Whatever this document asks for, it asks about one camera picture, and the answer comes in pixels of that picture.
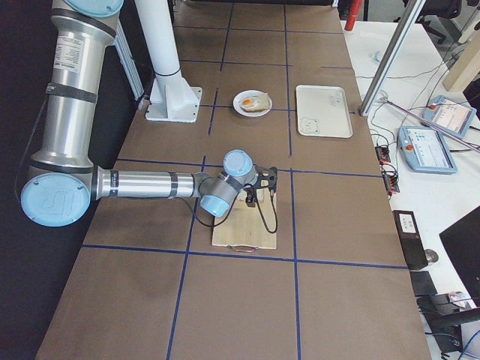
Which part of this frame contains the black monitor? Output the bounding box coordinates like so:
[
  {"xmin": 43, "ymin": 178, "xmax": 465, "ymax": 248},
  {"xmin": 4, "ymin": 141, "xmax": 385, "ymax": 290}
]
[{"xmin": 439, "ymin": 211, "xmax": 480, "ymax": 302}]

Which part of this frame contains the aluminium frame post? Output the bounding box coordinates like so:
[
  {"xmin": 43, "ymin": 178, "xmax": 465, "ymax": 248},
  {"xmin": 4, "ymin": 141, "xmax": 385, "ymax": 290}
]
[{"xmin": 359, "ymin": 0, "xmax": 426, "ymax": 117}]

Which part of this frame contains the orange black power connector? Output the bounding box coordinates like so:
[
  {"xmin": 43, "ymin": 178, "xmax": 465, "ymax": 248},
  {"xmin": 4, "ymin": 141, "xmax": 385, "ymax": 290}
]
[{"xmin": 374, "ymin": 145, "xmax": 391, "ymax": 165}]

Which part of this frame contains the reacher grabber stick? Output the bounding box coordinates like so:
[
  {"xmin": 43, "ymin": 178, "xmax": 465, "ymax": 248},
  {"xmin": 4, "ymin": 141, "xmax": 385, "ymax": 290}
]
[{"xmin": 379, "ymin": 95, "xmax": 479, "ymax": 153}]

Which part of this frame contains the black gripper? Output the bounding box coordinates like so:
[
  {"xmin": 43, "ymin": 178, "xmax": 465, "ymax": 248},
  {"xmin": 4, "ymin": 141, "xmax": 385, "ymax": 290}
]
[{"xmin": 245, "ymin": 189, "xmax": 258, "ymax": 208}]

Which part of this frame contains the bread with fried egg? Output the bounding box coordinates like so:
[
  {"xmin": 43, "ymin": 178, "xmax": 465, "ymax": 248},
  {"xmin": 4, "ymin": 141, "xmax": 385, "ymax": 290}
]
[{"xmin": 239, "ymin": 93, "xmax": 270, "ymax": 113}]

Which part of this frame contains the far teach pendant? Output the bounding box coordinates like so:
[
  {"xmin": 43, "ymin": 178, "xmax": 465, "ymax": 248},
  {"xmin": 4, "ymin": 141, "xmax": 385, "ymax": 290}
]
[{"xmin": 423, "ymin": 95, "xmax": 476, "ymax": 140}]

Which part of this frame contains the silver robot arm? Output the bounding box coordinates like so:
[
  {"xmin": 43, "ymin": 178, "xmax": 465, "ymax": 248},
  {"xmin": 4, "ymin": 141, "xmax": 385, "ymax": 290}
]
[{"xmin": 20, "ymin": 1, "xmax": 261, "ymax": 227}]

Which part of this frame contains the teach pendant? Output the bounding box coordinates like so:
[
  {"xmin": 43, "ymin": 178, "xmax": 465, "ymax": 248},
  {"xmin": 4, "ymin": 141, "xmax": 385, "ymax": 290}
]
[
  {"xmin": 423, "ymin": 95, "xmax": 476, "ymax": 140},
  {"xmin": 397, "ymin": 126, "xmax": 458, "ymax": 174}
]

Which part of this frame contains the near teach pendant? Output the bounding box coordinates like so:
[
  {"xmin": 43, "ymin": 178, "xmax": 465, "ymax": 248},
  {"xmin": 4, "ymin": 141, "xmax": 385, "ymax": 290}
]
[{"xmin": 397, "ymin": 126, "xmax": 458, "ymax": 174}]

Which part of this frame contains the white mounting pillar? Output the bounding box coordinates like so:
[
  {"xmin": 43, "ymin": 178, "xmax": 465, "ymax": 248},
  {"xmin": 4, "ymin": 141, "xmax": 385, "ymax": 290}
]
[{"xmin": 135, "ymin": 0, "xmax": 203, "ymax": 123}]

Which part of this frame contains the red cylinder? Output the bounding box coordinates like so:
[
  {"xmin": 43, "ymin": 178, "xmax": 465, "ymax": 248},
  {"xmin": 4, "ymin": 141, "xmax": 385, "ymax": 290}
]
[{"xmin": 344, "ymin": 0, "xmax": 363, "ymax": 32}]

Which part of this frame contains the metal cutting board handle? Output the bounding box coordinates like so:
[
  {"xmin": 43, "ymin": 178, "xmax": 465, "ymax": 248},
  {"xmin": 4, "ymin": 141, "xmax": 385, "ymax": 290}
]
[{"xmin": 226, "ymin": 245, "xmax": 260, "ymax": 254}]

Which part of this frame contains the wooden cutting board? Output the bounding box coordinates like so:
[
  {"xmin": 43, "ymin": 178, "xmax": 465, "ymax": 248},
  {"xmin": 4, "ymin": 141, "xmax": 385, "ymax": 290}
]
[{"xmin": 211, "ymin": 190, "xmax": 277, "ymax": 250}]

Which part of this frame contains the cream bear tray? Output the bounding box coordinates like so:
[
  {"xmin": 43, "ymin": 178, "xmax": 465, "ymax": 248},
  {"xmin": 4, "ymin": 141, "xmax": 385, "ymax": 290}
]
[{"xmin": 295, "ymin": 85, "xmax": 353, "ymax": 139}]

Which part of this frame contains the black box with label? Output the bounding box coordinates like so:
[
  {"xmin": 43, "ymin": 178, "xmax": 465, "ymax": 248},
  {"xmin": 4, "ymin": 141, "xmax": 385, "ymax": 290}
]
[{"xmin": 392, "ymin": 210, "xmax": 428, "ymax": 271}]

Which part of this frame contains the white round plate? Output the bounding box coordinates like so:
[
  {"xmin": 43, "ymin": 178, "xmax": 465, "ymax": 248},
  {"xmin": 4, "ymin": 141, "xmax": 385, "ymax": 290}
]
[{"xmin": 232, "ymin": 90, "xmax": 272, "ymax": 117}]

